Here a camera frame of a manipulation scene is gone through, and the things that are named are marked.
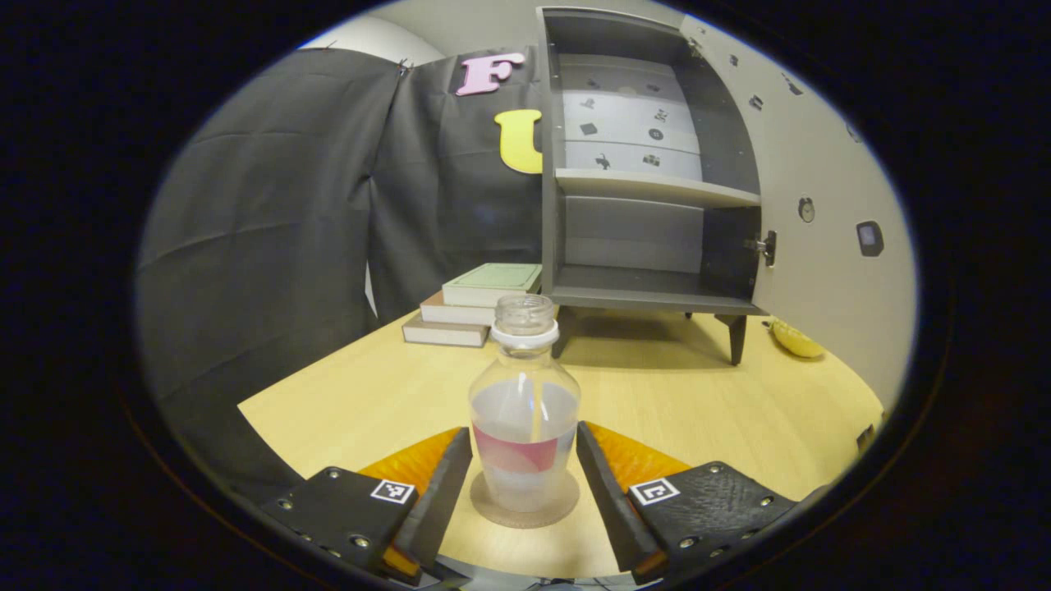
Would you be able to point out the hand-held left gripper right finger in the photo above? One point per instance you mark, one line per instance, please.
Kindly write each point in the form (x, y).
(603, 501)

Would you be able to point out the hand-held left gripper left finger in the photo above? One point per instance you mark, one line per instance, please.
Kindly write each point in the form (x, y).
(443, 501)

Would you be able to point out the round brown coaster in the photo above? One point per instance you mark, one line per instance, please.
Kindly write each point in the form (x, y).
(493, 515)

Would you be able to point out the clear plastic bottle pink label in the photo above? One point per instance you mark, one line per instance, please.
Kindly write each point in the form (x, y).
(524, 410)

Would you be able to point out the grey cabinet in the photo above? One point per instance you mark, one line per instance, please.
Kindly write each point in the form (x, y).
(632, 226)

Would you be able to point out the metal door hinge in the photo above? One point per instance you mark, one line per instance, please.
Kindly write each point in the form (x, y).
(696, 48)
(764, 246)

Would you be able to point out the grey book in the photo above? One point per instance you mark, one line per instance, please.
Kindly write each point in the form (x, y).
(443, 332)

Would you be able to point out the brown book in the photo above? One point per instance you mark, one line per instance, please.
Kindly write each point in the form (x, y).
(452, 312)

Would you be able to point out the green book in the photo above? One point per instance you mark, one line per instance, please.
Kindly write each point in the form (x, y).
(493, 279)

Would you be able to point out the yellow plush fruit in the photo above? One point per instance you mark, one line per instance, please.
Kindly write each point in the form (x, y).
(796, 341)

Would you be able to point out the black backdrop cloth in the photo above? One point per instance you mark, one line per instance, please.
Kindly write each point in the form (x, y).
(271, 230)

